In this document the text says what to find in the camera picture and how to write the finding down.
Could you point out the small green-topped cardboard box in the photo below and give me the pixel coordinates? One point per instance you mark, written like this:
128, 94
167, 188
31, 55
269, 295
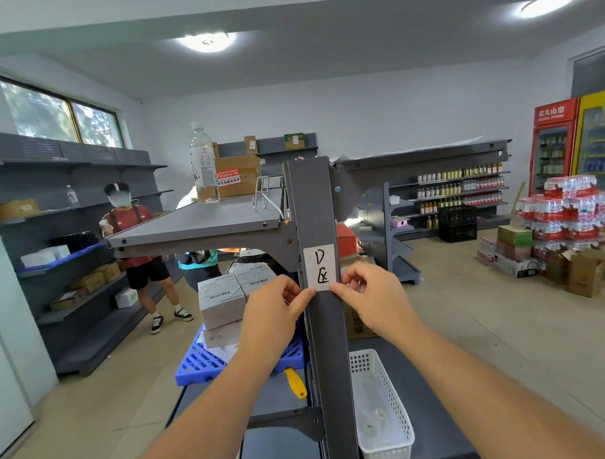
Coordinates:
294, 141

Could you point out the white plastic mesh basket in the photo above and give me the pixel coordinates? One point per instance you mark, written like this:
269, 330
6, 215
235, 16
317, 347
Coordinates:
380, 412

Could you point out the low brown cardboard box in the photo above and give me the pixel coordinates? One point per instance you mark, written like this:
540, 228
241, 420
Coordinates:
65, 301

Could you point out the person's left forearm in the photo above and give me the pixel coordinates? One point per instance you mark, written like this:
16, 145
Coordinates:
205, 418

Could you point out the grey back wall shelf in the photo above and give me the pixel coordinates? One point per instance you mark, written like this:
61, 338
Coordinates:
275, 153

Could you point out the white cardboard box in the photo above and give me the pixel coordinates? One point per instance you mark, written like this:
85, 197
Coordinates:
221, 301
254, 278

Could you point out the blue plastic pallet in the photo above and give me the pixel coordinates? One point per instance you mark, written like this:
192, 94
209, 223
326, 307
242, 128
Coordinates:
201, 364

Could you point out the person's right forearm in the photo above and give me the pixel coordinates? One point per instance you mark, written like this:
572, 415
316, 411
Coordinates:
496, 403

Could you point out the flat white box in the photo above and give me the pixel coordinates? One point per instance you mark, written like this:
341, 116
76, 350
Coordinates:
219, 335

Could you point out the rows of drink bottles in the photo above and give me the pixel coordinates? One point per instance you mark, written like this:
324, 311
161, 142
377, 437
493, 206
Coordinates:
459, 186

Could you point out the green cardboard box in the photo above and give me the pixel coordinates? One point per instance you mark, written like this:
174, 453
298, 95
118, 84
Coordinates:
514, 235

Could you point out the small clear bottle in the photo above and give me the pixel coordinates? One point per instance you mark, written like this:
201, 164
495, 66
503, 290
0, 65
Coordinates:
72, 195

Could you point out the open brown cardboard box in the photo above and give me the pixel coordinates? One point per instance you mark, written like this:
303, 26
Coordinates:
586, 274

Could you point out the grey wall shelving unit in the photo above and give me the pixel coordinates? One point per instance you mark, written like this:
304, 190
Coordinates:
62, 304

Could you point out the person's left thumb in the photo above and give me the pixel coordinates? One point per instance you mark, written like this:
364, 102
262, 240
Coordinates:
302, 300

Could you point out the person's right hand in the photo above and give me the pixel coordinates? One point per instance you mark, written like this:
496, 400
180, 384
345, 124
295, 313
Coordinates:
384, 303

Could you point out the window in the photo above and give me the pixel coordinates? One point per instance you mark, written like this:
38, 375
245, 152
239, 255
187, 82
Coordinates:
56, 114

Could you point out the cardboard box with red label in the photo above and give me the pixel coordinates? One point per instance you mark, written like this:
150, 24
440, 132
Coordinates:
238, 175

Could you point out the clear plastic water bottle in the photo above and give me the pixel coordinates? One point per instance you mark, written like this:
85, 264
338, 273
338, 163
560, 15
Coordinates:
204, 166

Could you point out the person's right thumb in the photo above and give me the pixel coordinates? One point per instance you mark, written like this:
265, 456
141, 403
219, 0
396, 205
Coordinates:
344, 294

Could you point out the white handwritten paper label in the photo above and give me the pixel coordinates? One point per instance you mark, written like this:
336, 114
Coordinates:
319, 266

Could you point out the stack of bottled water packs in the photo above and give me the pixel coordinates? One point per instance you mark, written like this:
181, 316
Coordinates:
564, 212

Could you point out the yellow drinks fridge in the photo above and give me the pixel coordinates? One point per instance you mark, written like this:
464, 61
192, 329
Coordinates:
596, 147

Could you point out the small white box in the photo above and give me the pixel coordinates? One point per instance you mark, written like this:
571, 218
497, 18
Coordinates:
126, 298

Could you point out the grey gondola shelf unit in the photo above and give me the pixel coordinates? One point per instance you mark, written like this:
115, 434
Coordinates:
397, 253

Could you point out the red drinks fridge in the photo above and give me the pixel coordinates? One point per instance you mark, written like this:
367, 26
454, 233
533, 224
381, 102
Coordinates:
554, 148

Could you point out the brown printed cardboard box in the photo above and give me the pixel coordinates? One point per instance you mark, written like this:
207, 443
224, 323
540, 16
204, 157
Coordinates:
355, 326

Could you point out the black bag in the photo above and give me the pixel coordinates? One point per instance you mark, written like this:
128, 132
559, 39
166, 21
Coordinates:
75, 241

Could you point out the white flat boxes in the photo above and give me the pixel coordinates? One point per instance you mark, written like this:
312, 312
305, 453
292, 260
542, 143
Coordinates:
43, 255

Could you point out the round ceiling light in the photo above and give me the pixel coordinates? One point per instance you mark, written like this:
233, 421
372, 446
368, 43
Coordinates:
207, 42

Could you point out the grey metal shelf upright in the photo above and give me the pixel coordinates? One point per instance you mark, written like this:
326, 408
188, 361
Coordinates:
326, 345

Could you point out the black plastic crate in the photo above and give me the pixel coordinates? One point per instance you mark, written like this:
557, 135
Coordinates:
457, 225

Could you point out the grey metal shelf board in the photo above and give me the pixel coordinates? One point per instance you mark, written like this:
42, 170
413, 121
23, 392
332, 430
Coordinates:
419, 158
203, 223

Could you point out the grey shelving with bottles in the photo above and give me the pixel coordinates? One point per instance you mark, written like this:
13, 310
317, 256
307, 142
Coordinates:
485, 215

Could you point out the small brown cardboard box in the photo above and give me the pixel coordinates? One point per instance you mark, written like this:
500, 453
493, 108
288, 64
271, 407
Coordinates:
250, 145

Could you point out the yellow utility knife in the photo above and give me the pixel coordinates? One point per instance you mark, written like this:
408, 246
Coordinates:
295, 383

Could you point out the person's left hand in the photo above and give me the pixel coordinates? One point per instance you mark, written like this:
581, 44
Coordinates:
268, 317

